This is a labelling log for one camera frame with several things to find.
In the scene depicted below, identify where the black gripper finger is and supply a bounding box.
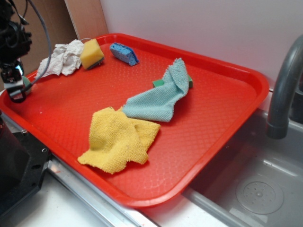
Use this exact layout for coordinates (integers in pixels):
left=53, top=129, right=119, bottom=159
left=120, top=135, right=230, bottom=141
left=18, top=60, right=25, bottom=76
left=0, top=61, right=26, bottom=103

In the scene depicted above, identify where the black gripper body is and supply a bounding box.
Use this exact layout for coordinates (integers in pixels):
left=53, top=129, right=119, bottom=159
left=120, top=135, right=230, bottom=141
left=0, top=0, right=32, bottom=69

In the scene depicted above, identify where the green dimpled ball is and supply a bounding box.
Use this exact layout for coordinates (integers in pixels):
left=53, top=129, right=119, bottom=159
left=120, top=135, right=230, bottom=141
left=22, top=76, right=31, bottom=95

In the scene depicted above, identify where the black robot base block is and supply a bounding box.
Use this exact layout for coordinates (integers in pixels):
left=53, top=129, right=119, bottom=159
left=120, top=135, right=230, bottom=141
left=0, top=119, right=50, bottom=218

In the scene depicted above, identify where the cardboard panel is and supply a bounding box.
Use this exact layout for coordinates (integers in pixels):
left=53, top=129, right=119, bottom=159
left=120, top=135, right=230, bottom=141
left=14, top=0, right=108, bottom=75

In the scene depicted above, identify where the crumpled white paper towel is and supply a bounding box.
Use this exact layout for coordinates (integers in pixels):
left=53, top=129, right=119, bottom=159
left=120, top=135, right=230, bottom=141
left=36, top=39, right=84, bottom=78

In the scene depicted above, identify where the yellow sponge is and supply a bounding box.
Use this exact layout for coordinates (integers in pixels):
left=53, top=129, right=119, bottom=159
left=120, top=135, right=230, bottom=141
left=80, top=39, right=105, bottom=70

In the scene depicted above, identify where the blue sponge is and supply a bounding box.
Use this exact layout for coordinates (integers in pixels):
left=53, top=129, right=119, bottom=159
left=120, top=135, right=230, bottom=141
left=109, top=43, right=139, bottom=66

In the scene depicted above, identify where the yellow microfiber cloth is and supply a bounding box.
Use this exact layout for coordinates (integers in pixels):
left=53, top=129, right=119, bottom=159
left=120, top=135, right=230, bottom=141
left=78, top=107, right=160, bottom=174

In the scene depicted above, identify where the red plastic tray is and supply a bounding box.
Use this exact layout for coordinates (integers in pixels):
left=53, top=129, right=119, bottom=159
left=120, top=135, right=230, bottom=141
left=0, top=34, right=269, bottom=208

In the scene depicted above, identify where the green sponge block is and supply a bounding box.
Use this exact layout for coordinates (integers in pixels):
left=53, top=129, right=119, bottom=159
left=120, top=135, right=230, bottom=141
left=152, top=76, right=193, bottom=88

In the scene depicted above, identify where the teal microfiber cloth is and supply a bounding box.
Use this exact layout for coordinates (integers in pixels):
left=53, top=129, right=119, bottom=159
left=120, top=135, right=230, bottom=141
left=122, top=58, right=189, bottom=122

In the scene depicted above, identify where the grey faucet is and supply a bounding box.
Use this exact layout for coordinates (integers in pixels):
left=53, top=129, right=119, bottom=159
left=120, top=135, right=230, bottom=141
left=266, top=35, right=303, bottom=139

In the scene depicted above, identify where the grey plastic sink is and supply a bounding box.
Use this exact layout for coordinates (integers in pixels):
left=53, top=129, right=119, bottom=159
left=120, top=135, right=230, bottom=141
left=183, top=110, right=303, bottom=227

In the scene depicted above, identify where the grey cable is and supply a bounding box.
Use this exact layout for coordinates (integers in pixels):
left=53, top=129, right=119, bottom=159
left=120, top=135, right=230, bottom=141
left=25, top=0, right=53, bottom=92

